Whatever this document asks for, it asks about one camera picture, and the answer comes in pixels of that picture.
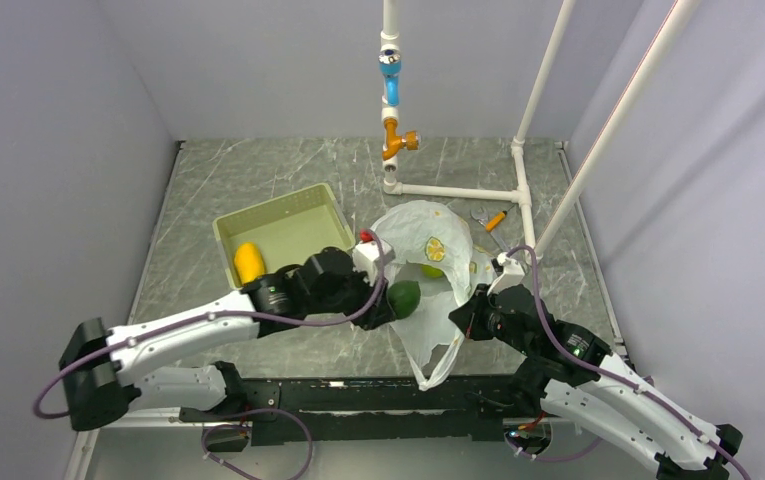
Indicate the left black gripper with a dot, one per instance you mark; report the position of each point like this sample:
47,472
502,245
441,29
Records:
369,293

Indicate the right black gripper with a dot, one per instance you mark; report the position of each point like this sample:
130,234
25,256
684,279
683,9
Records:
468,317

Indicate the yellow fake fruit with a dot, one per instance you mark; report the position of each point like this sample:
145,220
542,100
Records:
249,263

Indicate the white plastic bag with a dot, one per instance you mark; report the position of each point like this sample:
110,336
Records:
433,248

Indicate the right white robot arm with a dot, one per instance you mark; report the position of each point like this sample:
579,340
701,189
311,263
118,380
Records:
570,372

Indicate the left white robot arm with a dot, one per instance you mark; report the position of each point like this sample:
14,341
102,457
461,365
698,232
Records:
109,372

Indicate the light green fake fruit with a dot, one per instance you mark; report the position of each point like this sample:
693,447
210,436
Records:
431,272

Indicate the pale green plastic basket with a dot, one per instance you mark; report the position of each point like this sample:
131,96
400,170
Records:
286,229

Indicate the silver orange wrench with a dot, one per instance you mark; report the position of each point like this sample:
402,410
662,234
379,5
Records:
490,222

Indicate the orange pipe valve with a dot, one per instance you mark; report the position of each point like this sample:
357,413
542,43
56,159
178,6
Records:
395,142

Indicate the blue pipe valve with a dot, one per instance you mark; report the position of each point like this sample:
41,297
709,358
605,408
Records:
389,62

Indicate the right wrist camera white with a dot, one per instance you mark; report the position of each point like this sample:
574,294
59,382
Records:
509,273

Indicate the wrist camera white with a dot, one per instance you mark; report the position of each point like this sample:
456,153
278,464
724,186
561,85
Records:
509,273
371,255

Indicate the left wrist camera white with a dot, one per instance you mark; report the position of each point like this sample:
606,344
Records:
371,255

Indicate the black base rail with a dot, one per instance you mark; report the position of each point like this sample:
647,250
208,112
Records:
478,407

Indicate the white pvc pipe frame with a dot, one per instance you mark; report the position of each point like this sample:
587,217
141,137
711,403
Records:
675,20

